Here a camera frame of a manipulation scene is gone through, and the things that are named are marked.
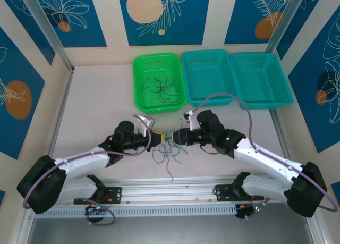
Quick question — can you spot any teal green thin cable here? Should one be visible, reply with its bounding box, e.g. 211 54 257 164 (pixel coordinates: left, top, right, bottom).
151 133 188 165

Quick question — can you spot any teal plastic basket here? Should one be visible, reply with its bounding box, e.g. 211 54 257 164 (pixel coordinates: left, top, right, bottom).
181 49 241 108
229 52 294 110

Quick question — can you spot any green plastic basket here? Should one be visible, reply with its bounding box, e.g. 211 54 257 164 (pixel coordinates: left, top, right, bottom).
132 52 189 115

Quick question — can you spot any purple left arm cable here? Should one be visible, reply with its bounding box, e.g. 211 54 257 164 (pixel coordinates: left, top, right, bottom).
23 115 154 226

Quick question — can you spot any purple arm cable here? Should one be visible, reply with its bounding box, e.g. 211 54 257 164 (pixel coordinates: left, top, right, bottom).
23 115 154 226
195 94 339 221

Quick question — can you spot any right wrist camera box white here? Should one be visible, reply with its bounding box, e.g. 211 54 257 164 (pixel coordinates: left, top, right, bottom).
182 110 199 132

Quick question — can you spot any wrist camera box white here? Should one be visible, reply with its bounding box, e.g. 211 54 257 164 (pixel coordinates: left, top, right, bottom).
182 110 199 132
135 115 156 136

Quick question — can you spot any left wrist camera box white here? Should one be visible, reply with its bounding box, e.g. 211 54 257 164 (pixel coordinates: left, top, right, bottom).
135 115 156 136

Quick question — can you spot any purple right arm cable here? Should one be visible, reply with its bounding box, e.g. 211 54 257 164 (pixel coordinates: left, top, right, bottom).
195 94 339 221

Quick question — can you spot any aluminium mounting rail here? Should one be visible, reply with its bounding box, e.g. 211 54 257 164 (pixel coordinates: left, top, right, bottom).
22 176 317 208

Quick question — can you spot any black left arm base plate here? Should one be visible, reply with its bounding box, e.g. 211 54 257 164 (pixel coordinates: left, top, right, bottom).
73 187 123 205

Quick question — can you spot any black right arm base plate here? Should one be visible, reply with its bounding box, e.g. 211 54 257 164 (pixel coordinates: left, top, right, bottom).
214 184 265 202

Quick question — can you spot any white slotted cable duct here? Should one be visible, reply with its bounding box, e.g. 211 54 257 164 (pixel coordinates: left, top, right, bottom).
34 203 239 218

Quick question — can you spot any blue floral wall panel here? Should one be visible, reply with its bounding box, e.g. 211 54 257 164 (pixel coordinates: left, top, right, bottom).
288 14 340 154
0 26 46 160
224 0 300 45
0 0 107 48
117 0 212 47

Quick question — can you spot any aluminium frame post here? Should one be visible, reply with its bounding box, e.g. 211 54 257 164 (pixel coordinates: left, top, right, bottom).
20 0 75 74
265 0 306 53

